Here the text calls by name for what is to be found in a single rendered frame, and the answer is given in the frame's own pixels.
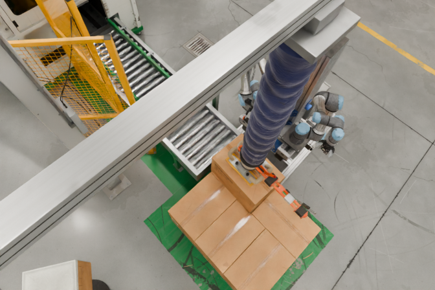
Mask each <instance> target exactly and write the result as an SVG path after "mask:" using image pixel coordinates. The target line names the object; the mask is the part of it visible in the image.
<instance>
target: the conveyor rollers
mask: <svg viewBox="0 0 435 290"><path fill-rule="evenodd" d="M116 32H117V31H116V30H115V29H113V30H112V31H110V32H108V33H107V34H110V35H113V34H114V33H116ZM119 37H121V35H120V34H119V33H118V34H115V35H114V36H113V37H112V38H113V41H114V40H116V39H117V38H119ZM124 40H125V39H124V38H123V37H121V38H120V39H118V40H116V41H115V42H114V44H115V46H117V45H118V44H120V43H122V42H123V41H124ZM127 45H129V43H128V42H127V41H126V42H124V43H123V44H121V45H119V46H118V47H117V48H116V49H117V52H118V51H119V50H121V49H123V48H124V47H126V46H127ZM101 46H105V43H101V44H100V45H99V46H97V47H96V50H97V51H98V50H100V49H101V48H103V47H101ZM98 47H99V48H100V49H99V48H98ZM131 49H133V47H132V46H131V45H130V46H129V47H127V48H126V49H124V50H123V51H121V52H119V53H118V55H119V57H121V56H123V55H124V54H125V53H127V52H129V51H130V50H131ZM106 52H107V48H104V49H103V50H101V52H98V53H99V56H101V55H102V54H104V53H106ZM101 53H102V54H101ZM136 53H138V51H137V50H136V49H135V50H133V51H132V52H130V53H129V54H127V55H126V56H124V57H123V58H121V59H120V61H121V63H123V62H124V61H126V60H127V59H129V58H130V57H132V56H133V55H135V54H136ZM103 57H107V58H109V57H110V55H109V54H106V55H104V56H103ZM141 57H142V55H141V54H138V55H136V56H135V57H134V58H132V59H130V60H129V61H127V62H126V63H125V64H123V65H122V66H123V68H124V69H125V68H126V67H128V66H129V65H131V64H132V63H133V62H135V61H137V60H138V59H139V58H141ZM107 58H100V59H101V60H106V59H107ZM145 61H147V60H146V59H145V58H143V59H141V60H140V61H138V62H137V63H136V64H134V65H132V66H131V67H130V68H128V69H127V70H125V74H126V75H127V74H128V73H130V72H131V71H133V70H134V69H136V68H137V67H138V66H140V65H142V64H143V63H144V62H145ZM150 65H151V63H150V62H148V63H147V64H145V65H143V66H142V67H141V68H139V69H138V70H136V71H135V72H133V73H132V74H130V75H129V76H128V77H127V79H128V81H129V80H131V79H132V78H134V77H135V76H136V75H138V74H139V73H141V72H142V71H143V70H145V69H147V68H148V67H149V66H150ZM154 70H156V68H155V67H152V68H150V69H148V70H147V71H146V72H144V73H143V74H141V75H140V76H139V77H137V78H136V79H134V80H133V81H132V82H130V83H129V85H130V87H132V86H133V85H135V84H136V83H137V82H139V81H141V80H142V79H143V78H145V77H146V76H147V75H149V74H150V73H152V72H153V71H154ZM160 74H161V73H160V72H159V71H157V72H155V73H154V74H152V75H151V76H150V77H148V78H147V79H145V80H144V81H143V82H141V83H140V84H138V85H137V86H136V87H134V88H133V89H132V91H133V92H136V91H138V90H139V89H140V88H141V87H143V86H144V85H146V84H147V83H148V82H150V81H152V80H153V79H154V78H155V77H157V76H158V75H160ZM164 79H165V77H164V76H163V75H162V76H161V77H159V78H158V79H156V80H155V81H154V82H152V83H151V84H149V85H148V86H147V87H145V88H144V89H143V90H141V91H140V92H139V93H137V94H136V95H137V96H138V97H140V96H142V95H143V94H144V93H146V92H147V91H149V90H150V89H151V88H152V87H154V86H155V85H157V84H158V83H159V82H161V81H162V80H164ZM203 108H205V107H203ZM203 108H201V109H200V110H199V111H198V112H200V111H201V110H202V109H203ZM198 112H197V113H195V114H194V115H193V116H191V117H190V118H189V119H188V120H187V121H186V122H188V121H189V120H190V119H191V118H192V117H194V116H195V115H196V114H198ZM208 114H209V110H206V111H204V112H203V113H202V114H200V115H199V116H198V117H197V118H196V119H195V120H193V121H192V122H191V123H189V125H187V126H186V127H185V128H184V129H182V130H181V131H180V132H178V134H176V135H175V136H174V137H172V138H171V139H170V140H169V141H170V142H171V143H173V142H175V141H176V140H177V139H178V138H179V137H181V136H182V135H183V134H184V133H186V132H187V131H188V130H189V129H190V128H192V127H193V126H194V125H195V124H197V123H198V122H199V121H200V120H201V119H202V118H204V117H205V116H206V115H208ZM214 118H215V116H214V115H211V116H209V117H208V118H207V119H206V120H205V121H204V122H202V123H201V124H200V125H199V126H198V127H196V128H195V129H194V130H193V131H192V132H190V133H189V134H188V135H187V136H186V137H185V138H183V139H182V140H181V141H179V142H178V143H177V144H176V145H175V147H176V148H177V149H178V148H179V147H181V146H182V145H183V144H184V143H185V142H186V141H188V140H189V139H190V138H191V137H193V136H194V135H195V134H196V133H197V132H198V131H199V130H201V129H202V128H203V127H205V126H206V125H207V124H208V123H209V122H210V121H211V120H213V119H214ZM186 122H184V123H183V124H181V125H180V126H179V127H178V128H177V129H176V130H174V131H173V132H172V133H174V132H175V131H177V130H178V129H179V128H180V127H181V126H182V125H184V124H185V123H186ZM219 123H220V121H219V120H216V121H215V122H214V123H213V124H212V125H210V126H209V127H208V128H206V130H204V132H202V133H201V134H200V135H198V136H197V137H196V138H195V139H194V140H193V141H192V142H190V143H189V144H188V145H187V146H185V147H184V148H183V149H182V150H181V151H180V153H181V154H182V155H183V154H184V153H185V152H187V151H188V150H189V149H190V148H191V147H192V146H193V145H195V144H196V143H197V142H198V141H200V140H201V139H202V138H203V137H204V136H205V135H206V134H207V133H209V132H210V131H211V130H213V129H214V128H215V127H216V126H217V125H218V124H219ZM225 128H226V127H225V125H222V126H221V127H220V128H218V129H217V130H216V131H215V132H213V134H211V136H209V137H208V138H207V139H206V140H204V141H203V142H202V143H201V144H200V145H198V147H196V148H195V149H194V150H193V151H191V152H190V153H189V154H188V155H187V156H186V157H185V158H186V159H187V160H189V159H191V158H192V157H193V156H194V155H195V154H196V153H197V152H198V151H199V150H201V149H202V148H203V147H204V146H206V145H207V144H208V143H209V142H210V141H211V140H212V139H213V138H214V137H216V136H217V135H218V134H219V133H221V132H222V131H223V130H224V129H225ZM172 133H170V134H169V135H168V136H167V137H166V138H168V137H169V136H170V135H171V134H172ZM230 134H231V131H230V130H228V131H226V132H225V133H224V134H223V135H222V136H220V138H218V139H217V140H216V141H215V142H214V143H213V144H211V145H210V146H209V147H208V148H207V149H206V150H205V151H204V152H203V153H201V154H200V155H199V156H198V157H197V158H195V159H194V160H193V161H192V162H191V164H192V165H193V166H195V165H196V164H197V163H198V162H199V161H200V160H201V159H202V158H203V157H205V156H206V155H207V154H208V153H209V152H210V151H212V150H213V149H214V148H215V147H216V146H217V145H218V144H219V143H220V142H222V141H223V140H224V139H225V138H226V137H228V136H229V135H230ZM235 138H236V136H235V135H233V136H232V137H231V138H230V139H229V140H228V141H226V143H224V145H222V146H221V147H220V148H219V149H218V150H217V151H215V152H214V153H213V154H212V155H211V156H210V157H209V158H208V159H207V160H206V161H204V162H203V163H202V164H201V165H200V166H198V167H197V168H196V169H197V170H198V171H199V170H200V169H201V168H202V167H203V166H204V165H205V164H206V163H208V162H209V161H210V160H211V159H212V157H213V156H214V155H215V154H216V153H218V152H219V151H220V150H222V149H223V148H224V147H225V146H226V145H227V144H229V143H230V142H232V141H233V140H234V139H235Z"/></svg>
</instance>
